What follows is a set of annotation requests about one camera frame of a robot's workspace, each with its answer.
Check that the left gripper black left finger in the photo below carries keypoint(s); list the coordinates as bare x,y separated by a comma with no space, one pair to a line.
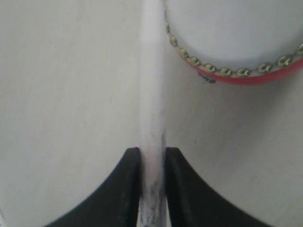
115,202

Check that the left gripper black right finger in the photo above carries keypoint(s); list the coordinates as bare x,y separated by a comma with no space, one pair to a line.
193,203

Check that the white wooden drumstick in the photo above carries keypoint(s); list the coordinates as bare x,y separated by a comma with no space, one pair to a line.
152,118

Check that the small red drum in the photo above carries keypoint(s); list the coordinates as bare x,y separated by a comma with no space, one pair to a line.
238,41

